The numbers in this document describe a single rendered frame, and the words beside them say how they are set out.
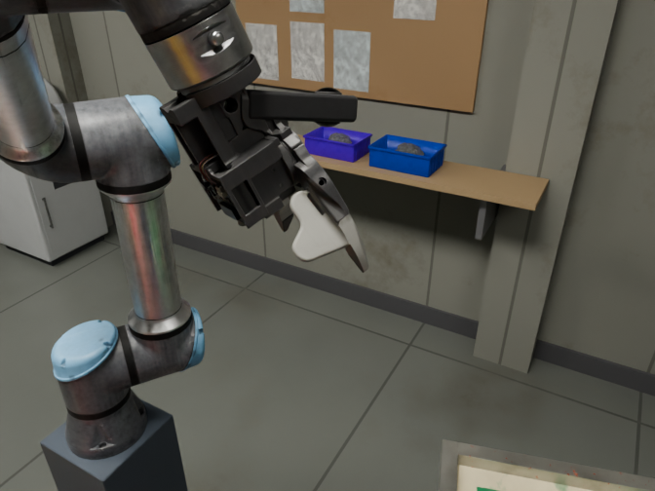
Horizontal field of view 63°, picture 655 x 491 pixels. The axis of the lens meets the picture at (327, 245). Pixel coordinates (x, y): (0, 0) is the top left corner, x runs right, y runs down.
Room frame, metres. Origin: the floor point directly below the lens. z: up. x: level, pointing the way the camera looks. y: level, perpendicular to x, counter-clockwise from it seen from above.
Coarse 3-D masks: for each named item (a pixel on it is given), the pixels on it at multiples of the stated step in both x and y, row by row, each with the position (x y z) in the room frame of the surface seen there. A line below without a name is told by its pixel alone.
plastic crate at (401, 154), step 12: (372, 144) 2.43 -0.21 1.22; (384, 144) 2.55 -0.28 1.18; (396, 144) 2.55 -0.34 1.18; (408, 144) 2.43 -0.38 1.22; (420, 144) 2.49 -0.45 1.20; (432, 144) 2.46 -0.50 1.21; (444, 144) 2.43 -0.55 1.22; (372, 156) 2.40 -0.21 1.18; (384, 156) 2.37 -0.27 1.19; (396, 156) 2.34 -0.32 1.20; (408, 156) 2.31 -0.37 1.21; (420, 156) 2.27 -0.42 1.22; (432, 156) 2.27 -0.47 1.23; (384, 168) 2.36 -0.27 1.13; (396, 168) 2.33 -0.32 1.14; (408, 168) 2.30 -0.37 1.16; (420, 168) 2.28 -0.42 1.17; (432, 168) 2.29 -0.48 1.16
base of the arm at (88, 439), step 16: (128, 400) 0.75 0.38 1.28; (80, 416) 0.70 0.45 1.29; (96, 416) 0.70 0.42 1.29; (112, 416) 0.71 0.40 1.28; (128, 416) 0.73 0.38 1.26; (144, 416) 0.76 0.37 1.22; (80, 432) 0.69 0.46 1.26; (96, 432) 0.69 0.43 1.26; (112, 432) 0.70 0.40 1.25; (128, 432) 0.71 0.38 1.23; (80, 448) 0.68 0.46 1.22; (96, 448) 0.68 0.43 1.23; (112, 448) 0.69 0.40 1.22
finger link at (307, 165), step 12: (300, 144) 0.44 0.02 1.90; (300, 156) 0.43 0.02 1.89; (300, 168) 0.42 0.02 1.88; (312, 168) 0.42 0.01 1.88; (300, 180) 0.43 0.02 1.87; (312, 180) 0.42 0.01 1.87; (324, 180) 0.42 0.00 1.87; (324, 192) 0.42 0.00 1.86; (336, 192) 0.42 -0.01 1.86; (324, 204) 0.42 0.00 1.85; (336, 204) 0.42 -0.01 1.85; (336, 216) 0.41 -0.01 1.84
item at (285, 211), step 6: (288, 198) 0.52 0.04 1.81; (288, 204) 0.52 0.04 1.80; (282, 210) 0.52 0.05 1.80; (288, 210) 0.53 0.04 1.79; (276, 216) 0.53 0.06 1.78; (282, 216) 0.52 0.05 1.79; (288, 216) 0.53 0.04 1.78; (240, 222) 0.49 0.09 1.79; (282, 222) 0.52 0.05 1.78; (288, 222) 0.53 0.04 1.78; (282, 228) 0.53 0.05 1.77; (288, 228) 0.53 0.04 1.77
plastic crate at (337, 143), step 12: (312, 132) 2.65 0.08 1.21; (324, 132) 2.74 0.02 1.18; (336, 132) 2.65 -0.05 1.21; (348, 132) 2.67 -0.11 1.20; (360, 132) 2.64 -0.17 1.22; (312, 144) 2.56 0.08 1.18; (324, 144) 2.53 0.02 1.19; (336, 144) 2.50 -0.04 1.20; (348, 144) 2.46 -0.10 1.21; (360, 144) 2.50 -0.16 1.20; (324, 156) 2.53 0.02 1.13; (336, 156) 2.50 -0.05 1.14; (348, 156) 2.46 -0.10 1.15; (360, 156) 2.51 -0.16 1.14
